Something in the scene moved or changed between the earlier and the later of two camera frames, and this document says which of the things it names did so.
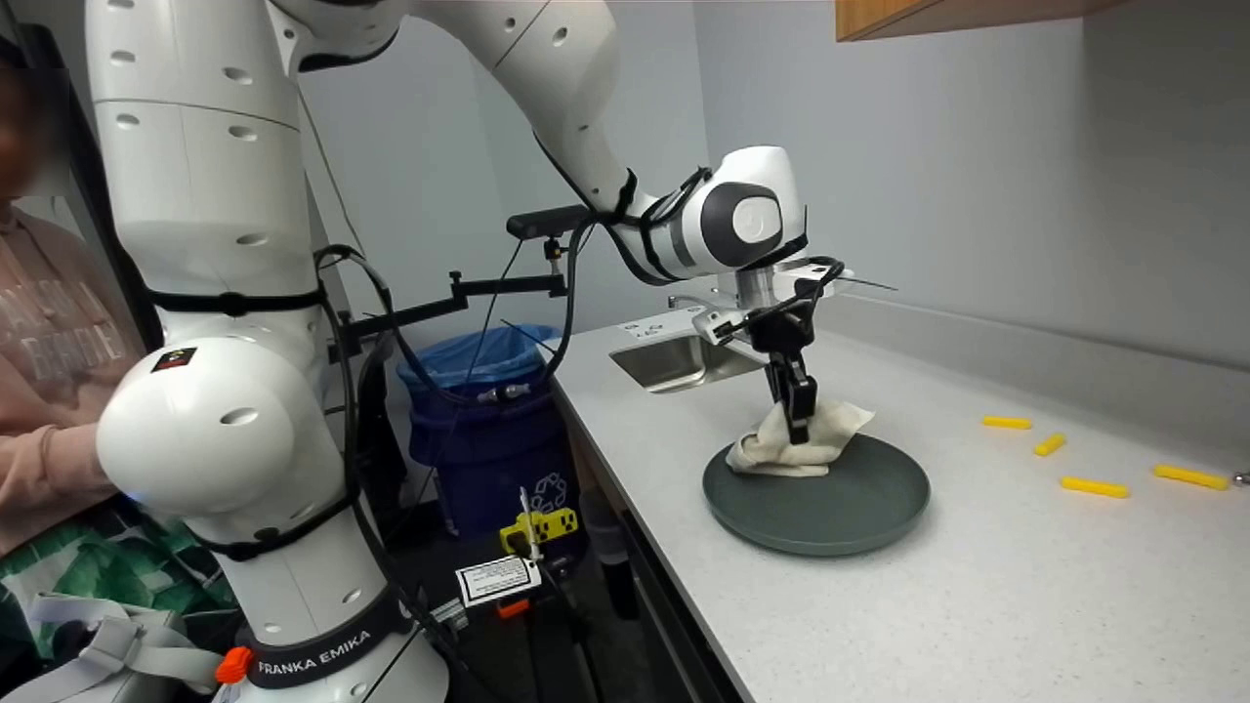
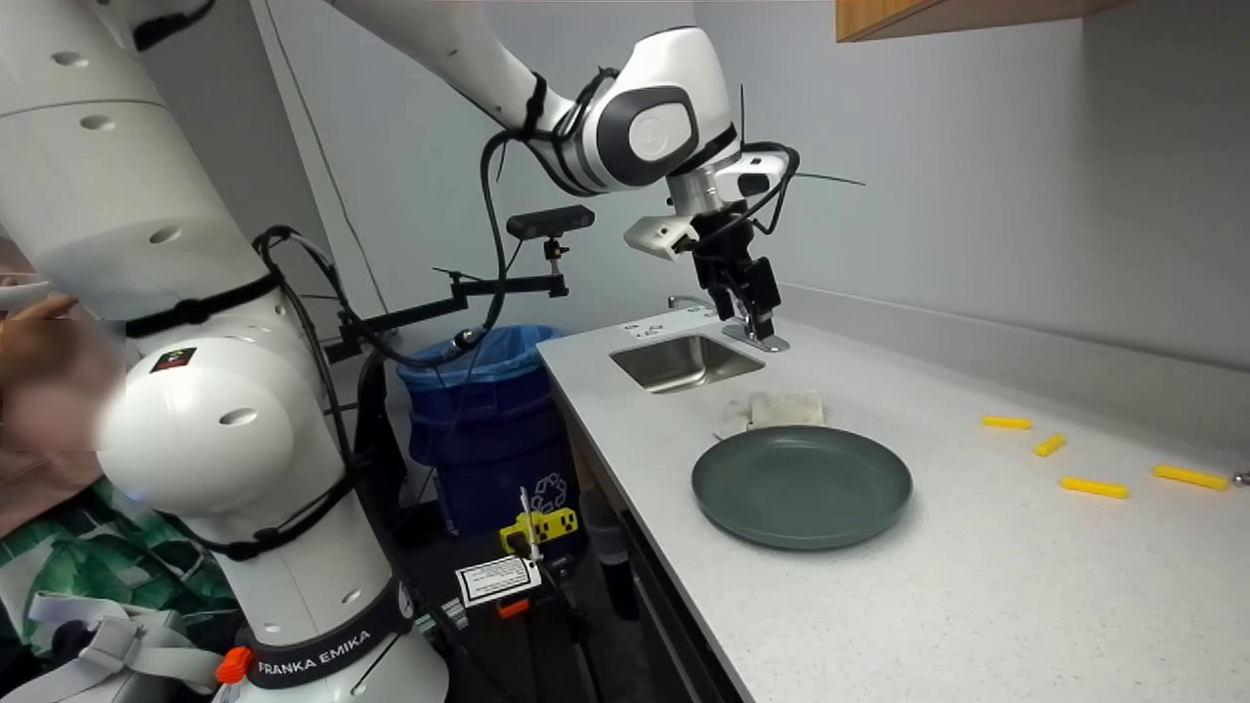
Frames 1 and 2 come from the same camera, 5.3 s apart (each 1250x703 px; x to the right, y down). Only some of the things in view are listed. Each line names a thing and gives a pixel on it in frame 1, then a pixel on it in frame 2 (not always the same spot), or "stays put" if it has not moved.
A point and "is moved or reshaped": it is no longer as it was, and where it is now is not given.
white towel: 777,451 is moved or reshaped
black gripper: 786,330 to 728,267
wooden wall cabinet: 939,17 stays put
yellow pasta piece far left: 1007,423 stays put
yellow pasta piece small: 1049,446 stays put
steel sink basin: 680,363 stays put
